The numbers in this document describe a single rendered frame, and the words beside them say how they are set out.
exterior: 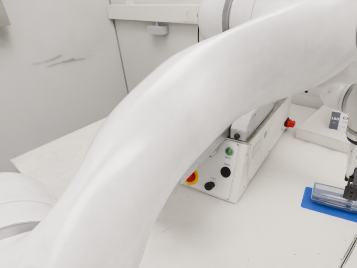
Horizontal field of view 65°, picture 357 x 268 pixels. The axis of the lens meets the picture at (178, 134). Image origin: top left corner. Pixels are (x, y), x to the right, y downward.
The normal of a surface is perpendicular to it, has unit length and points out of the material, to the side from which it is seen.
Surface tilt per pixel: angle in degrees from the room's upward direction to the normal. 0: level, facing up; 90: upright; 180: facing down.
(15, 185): 29
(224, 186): 65
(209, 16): 83
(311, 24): 82
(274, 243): 0
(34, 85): 90
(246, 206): 0
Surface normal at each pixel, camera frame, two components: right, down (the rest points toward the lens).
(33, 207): 0.37, -0.92
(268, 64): 0.02, 0.58
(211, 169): -0.55, 0.05
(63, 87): 0.70, 0.30
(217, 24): -0.81, 0.34
